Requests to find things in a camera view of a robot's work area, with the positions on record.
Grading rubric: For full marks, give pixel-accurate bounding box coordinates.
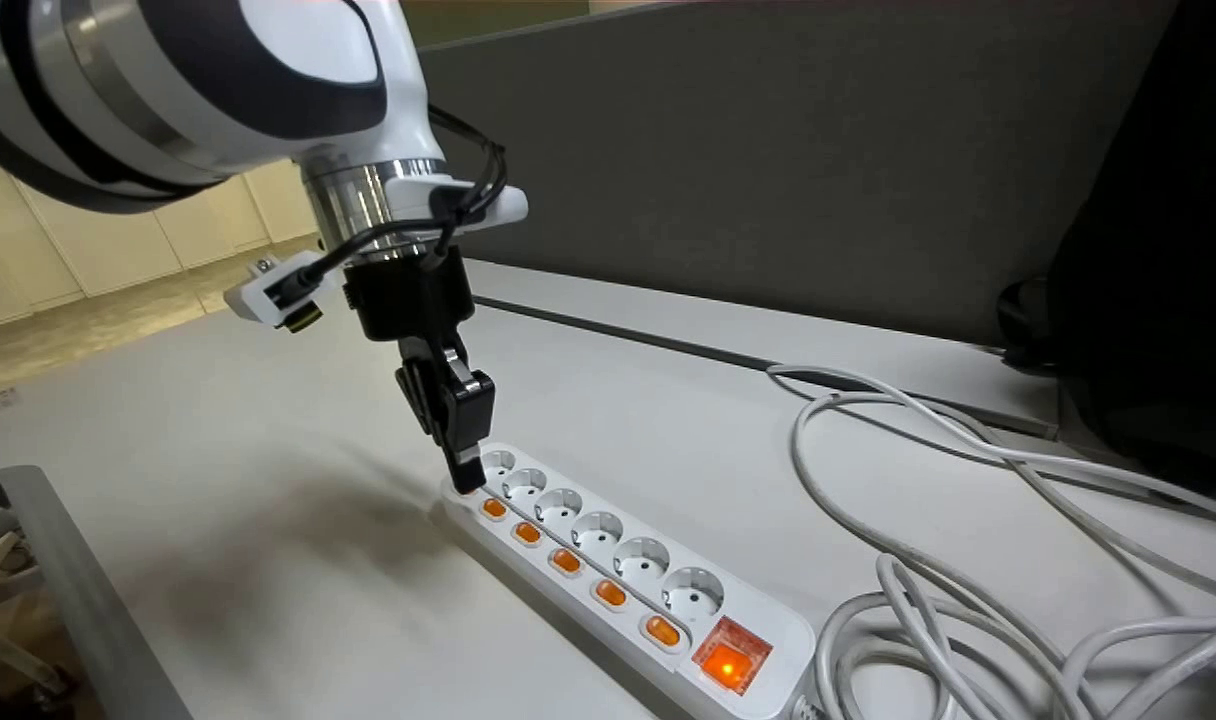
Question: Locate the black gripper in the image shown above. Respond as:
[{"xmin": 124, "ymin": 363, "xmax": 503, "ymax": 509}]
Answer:
[{"xmin": 343, "ymin": 252, "xmax": 497, "ymax": 497}]

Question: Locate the white six-socket power strip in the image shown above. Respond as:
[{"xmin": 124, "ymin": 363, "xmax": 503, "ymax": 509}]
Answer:
[{"xmin": 439, "ymin": 443, "xmax": 816, "ymax": 720}]

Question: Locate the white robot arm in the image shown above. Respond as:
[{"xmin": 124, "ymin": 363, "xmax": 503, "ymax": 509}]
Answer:
[{"xmin": 0, "ymin": 0, "xmax": 527, "ymax": 491}]

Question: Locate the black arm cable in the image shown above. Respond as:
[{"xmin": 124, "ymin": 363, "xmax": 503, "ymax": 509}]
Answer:
[{"xmin": 267, "ymin": 103, "xmax": 512, "ymax": 307}]

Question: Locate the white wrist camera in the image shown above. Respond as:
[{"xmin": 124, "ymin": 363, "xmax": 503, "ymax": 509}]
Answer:
[{"xmin": 225, "ymin": 252, "xmax": 319, "ymax": 333}]

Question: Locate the white power strip cable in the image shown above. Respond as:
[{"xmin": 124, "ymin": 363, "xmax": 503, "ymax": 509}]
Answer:
[{"xmin": 763, "ymin": 360, "xmax": 1216, "ymax": 720}]

